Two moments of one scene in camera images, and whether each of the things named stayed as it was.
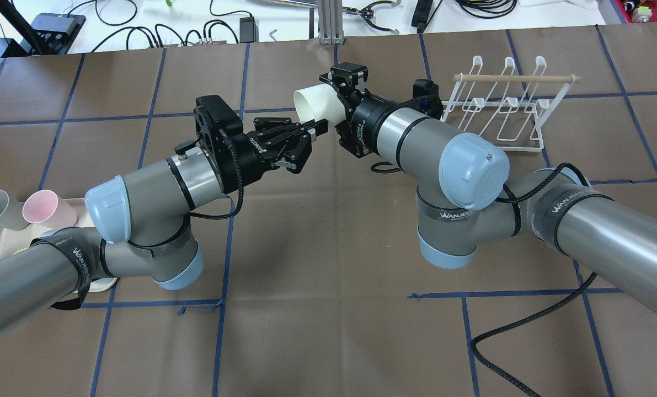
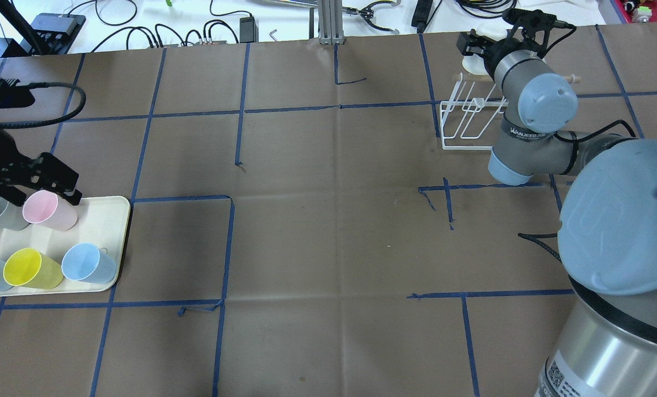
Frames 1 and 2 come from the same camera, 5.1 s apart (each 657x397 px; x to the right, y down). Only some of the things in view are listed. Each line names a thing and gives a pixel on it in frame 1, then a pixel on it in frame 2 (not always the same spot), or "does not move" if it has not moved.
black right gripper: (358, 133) → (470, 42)
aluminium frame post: (330, 22) does not move
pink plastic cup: (42, 207) does not move
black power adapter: (249, 32) does not move
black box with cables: (55, 32) does not move
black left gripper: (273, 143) → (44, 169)
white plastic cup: (320, 102) → (474, 64)
